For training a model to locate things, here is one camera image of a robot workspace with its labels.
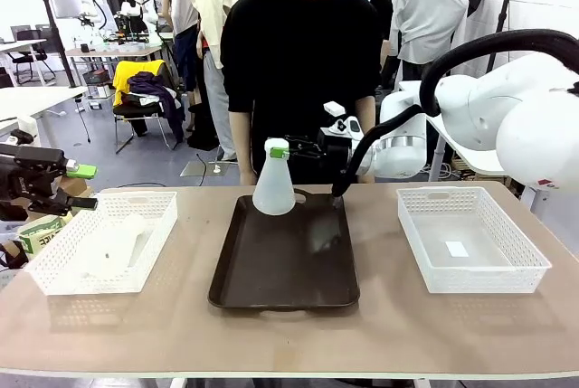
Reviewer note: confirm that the white basket holding a flask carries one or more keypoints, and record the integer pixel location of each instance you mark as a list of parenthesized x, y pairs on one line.
[(113, 200)]

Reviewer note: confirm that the dark brown plastic tray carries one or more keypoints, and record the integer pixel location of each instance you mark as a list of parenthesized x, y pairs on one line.
[(280, 261)]

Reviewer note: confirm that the person's left forearm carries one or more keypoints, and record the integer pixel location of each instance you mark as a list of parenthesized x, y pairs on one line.
[(365, 112)]

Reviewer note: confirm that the black tripod stand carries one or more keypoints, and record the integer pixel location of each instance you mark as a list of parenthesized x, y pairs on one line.
[(56, 35)]

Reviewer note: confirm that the white paper label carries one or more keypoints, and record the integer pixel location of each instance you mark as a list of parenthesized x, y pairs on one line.
[(457, 248)]

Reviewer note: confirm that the green printed cardboard box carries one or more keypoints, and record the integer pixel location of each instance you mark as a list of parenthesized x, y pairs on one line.
[(40, 236)]

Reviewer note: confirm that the translucent white conical flask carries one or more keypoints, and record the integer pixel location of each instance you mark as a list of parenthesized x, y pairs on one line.
[(273, 189)]

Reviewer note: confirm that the black metal chair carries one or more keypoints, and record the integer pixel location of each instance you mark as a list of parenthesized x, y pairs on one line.
[(135, 112)]

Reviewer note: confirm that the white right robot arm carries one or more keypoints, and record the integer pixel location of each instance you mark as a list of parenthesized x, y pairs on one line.
[(497, 107)]

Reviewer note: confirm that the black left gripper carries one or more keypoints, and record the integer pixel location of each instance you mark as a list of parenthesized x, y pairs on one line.
[(27, 171)]

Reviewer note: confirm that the mannequin in white tank top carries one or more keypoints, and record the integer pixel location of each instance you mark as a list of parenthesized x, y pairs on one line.
[(183, 8)]

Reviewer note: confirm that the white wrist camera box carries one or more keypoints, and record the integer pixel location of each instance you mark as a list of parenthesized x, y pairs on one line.
[(334, 108)]

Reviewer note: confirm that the person in black sweater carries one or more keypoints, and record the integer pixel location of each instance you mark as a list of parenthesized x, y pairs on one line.
[(298, 67)]

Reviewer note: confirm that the mannequin in cream shirt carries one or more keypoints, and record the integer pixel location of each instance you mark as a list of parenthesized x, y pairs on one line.
[(210, 8)]

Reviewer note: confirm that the brown cardboard box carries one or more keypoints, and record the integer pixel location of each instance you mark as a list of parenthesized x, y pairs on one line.
[(74, 186)]

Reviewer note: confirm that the white basket with paper label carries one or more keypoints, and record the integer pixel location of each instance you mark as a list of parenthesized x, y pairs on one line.
[(493, 277)]

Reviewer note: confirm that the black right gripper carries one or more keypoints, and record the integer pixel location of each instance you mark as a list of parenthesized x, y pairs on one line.
[(335, 146)]

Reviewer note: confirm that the yellow cloth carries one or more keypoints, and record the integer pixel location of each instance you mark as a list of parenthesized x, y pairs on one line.
[(124, 73)]

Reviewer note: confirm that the person's right forearm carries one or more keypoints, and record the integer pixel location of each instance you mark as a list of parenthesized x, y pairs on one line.
[(242, 144)]

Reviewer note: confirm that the black office chair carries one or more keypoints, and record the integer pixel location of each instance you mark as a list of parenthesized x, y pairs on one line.
[(27, 55)]

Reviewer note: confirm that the black light stand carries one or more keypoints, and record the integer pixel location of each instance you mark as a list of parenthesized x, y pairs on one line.
[(503, 8)]

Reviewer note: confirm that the wooden background table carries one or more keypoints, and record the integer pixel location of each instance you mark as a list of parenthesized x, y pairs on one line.
[(113, 50)]

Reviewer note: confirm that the mannequin in white dress shirt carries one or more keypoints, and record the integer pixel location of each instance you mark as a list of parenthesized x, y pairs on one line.
[(429, 12)]

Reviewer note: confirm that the dark purple garment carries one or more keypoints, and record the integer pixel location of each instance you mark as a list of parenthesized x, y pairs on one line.
[(158, 89)]

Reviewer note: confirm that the grey metal floor plate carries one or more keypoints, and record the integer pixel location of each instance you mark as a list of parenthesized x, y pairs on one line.
[(203, 168)]

